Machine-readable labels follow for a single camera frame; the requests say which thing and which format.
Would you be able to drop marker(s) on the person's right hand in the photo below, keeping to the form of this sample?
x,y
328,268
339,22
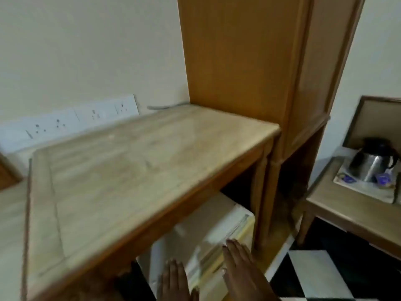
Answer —
x,y
244,275

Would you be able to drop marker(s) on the person's left hand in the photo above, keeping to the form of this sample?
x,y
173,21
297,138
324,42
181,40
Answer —
x,y
175,285

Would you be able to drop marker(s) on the white mini fridge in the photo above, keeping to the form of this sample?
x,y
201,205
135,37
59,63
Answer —
x,y
200,225

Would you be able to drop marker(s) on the person's dark trousers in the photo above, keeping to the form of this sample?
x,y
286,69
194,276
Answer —
x,y
134,285

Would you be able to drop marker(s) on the light wooden table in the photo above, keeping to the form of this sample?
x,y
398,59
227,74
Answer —
x,y
141,172

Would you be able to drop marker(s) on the wooden side table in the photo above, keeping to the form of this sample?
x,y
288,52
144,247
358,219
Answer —
x,y
344,205

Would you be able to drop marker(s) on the blue sachet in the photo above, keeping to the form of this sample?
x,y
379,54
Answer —
x,y
383,181
346,178

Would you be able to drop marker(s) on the white tray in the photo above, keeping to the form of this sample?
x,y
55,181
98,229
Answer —
x,y
360,188

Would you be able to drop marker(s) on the dark brown wooden furniture edge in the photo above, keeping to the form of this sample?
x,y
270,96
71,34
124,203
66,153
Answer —
x,y
7,175

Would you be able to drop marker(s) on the wooden framed mirror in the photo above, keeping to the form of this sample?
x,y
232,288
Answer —
x,y
376,122

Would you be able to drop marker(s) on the tall brown wooden wardrobe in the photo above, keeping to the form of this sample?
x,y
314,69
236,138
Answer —
x,y
238,59

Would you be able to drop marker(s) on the white wall socket panel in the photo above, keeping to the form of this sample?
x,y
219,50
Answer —
x,y
62,122

